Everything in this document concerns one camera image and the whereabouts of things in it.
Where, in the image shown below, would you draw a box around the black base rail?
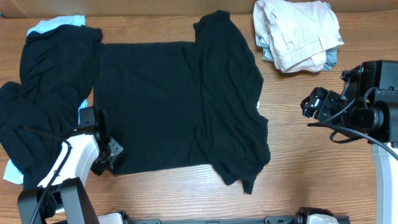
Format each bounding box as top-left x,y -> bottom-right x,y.
74,215 -> 351,224

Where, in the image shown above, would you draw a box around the beige folded trousers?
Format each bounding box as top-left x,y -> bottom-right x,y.
252,0 -> 344,73

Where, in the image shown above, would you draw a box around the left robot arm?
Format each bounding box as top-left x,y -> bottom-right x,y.
17,106 -> 129,224

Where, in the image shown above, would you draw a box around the black t-shirt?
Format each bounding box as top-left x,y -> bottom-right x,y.
94,11 -> 271,194

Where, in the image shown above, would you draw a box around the light blue garment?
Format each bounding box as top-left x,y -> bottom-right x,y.
3,15 -> 86,185

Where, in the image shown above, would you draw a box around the grey-blue folded garment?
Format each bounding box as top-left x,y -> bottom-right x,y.
256,34 -> 338,72

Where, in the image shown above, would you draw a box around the black clothes pile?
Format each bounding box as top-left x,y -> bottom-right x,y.
1,25 -> 103,190

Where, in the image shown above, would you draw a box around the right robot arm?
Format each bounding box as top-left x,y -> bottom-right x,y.
300,60 -> 397,223

